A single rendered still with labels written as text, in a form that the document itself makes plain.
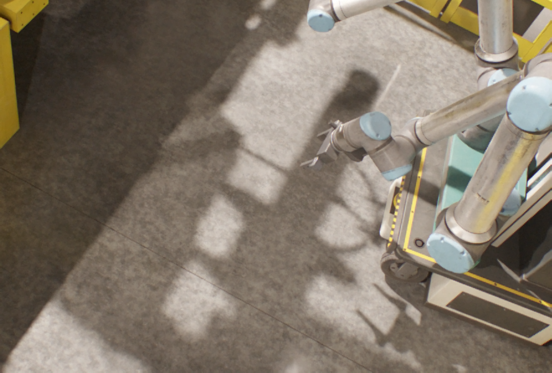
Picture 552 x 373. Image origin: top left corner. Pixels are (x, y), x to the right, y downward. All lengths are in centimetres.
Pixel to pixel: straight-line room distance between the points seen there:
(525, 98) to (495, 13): 81
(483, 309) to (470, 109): 89
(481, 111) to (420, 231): 65
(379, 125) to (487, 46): 67
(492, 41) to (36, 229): 173
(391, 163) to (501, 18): 69
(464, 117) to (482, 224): 31
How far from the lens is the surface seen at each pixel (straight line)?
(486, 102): 199
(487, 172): 192
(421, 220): 254
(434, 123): 213
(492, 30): 255
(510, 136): 181
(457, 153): 264
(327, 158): 223
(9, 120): 273
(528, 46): 376
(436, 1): 371
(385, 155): 211
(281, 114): 301
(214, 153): 282
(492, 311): 266
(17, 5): 242
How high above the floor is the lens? 231
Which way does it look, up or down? 54 degrees down
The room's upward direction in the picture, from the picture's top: 23 degrees clockwise
